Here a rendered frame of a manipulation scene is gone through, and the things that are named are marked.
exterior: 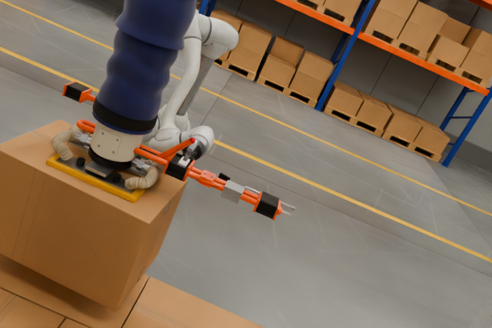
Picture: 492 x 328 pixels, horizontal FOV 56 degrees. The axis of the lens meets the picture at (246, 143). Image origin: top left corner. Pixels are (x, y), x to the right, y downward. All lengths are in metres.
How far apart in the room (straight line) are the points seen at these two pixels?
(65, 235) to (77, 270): 0.14
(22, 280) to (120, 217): 0.58
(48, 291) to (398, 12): 7.80
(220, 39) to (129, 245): 1.08
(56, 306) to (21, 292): 0.14
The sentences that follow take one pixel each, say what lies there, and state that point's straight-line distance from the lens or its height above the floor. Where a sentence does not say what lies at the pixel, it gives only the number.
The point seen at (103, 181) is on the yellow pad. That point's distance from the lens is 1.69.
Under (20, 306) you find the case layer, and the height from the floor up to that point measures 0.54.
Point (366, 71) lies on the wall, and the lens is 10.28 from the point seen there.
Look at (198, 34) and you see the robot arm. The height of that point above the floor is 1.57.
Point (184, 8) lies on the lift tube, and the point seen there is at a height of 1.74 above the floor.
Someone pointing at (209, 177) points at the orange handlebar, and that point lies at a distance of 1.68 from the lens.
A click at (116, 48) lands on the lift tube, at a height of 1.53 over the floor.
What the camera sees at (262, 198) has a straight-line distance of 1.68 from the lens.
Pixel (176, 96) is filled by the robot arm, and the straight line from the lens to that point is 2.08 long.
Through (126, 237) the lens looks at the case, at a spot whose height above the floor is 0.98.
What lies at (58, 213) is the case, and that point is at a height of 0.94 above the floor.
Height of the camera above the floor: 1.95
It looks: 20 degrees down
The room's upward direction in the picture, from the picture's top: 25 degrees clockwise
